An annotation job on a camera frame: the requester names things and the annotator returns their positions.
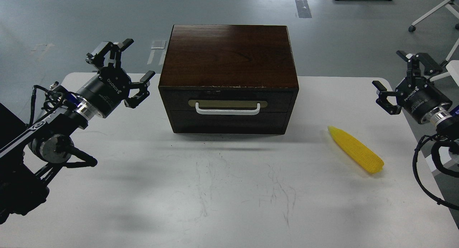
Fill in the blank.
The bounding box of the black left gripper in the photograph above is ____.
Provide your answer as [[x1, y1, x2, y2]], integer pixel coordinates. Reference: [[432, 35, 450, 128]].
[[76, 39, 156, 118]]

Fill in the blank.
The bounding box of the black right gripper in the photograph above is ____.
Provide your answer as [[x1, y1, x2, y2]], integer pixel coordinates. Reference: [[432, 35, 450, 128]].
[[372, 50, 452, 124]]

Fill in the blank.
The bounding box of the grey floor tape strip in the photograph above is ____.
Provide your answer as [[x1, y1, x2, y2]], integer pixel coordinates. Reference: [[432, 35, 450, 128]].
[[294, 0, 312, 18]]

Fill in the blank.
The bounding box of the yellow plastic corn cob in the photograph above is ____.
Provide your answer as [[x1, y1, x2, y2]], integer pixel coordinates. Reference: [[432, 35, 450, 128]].
[[327, 125, 384, 173]]

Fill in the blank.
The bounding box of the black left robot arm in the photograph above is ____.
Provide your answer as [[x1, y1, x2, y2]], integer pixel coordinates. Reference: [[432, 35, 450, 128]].
[[0, 39, 155, 223]]

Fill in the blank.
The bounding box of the white wheeled chair base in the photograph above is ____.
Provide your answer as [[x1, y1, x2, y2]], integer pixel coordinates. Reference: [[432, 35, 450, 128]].
[[408, 0, 459, 82]]

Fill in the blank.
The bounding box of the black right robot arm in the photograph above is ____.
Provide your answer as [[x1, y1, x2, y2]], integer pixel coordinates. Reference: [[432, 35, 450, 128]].
[[372, 51, 459, 210]]

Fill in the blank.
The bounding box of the dark wooden drawer cabinet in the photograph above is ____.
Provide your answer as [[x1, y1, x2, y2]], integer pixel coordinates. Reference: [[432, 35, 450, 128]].
[[158, 25, 299, 135]]

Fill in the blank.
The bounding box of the wooden drawer with white handle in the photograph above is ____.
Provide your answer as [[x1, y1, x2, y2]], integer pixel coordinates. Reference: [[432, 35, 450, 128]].
[[161, 90, 293, 113]]

